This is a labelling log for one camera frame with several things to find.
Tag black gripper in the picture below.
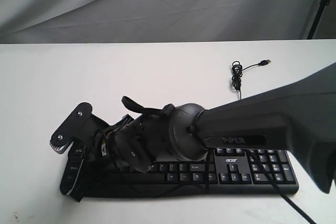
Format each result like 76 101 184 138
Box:
60 114 171 202

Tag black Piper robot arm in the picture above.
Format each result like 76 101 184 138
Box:
50 65 335 201

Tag black Acer keyboard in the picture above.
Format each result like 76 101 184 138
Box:
59 145 300 199

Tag grey backdrop cloth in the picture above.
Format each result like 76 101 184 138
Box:
1 0 320 44

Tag black stand pole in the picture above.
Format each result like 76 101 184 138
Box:
307 0 331 40

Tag black USB cable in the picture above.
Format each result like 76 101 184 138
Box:
230 59 272 101

